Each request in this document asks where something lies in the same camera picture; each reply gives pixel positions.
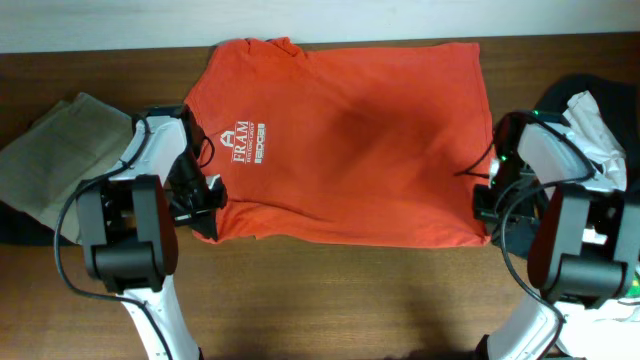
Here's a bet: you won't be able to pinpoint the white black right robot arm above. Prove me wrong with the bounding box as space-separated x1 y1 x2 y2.
472 111 639 359

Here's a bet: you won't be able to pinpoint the red orange t-shirt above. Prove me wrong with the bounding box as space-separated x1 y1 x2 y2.
185 38 492 248

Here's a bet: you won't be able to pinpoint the folded black garment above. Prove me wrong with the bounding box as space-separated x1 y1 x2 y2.
0 202 54 246

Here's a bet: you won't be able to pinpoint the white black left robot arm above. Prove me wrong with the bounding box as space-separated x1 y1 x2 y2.
73 105 227 359

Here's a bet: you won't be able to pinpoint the folded khaki trousers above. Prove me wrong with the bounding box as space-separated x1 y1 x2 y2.
1 93 132 231

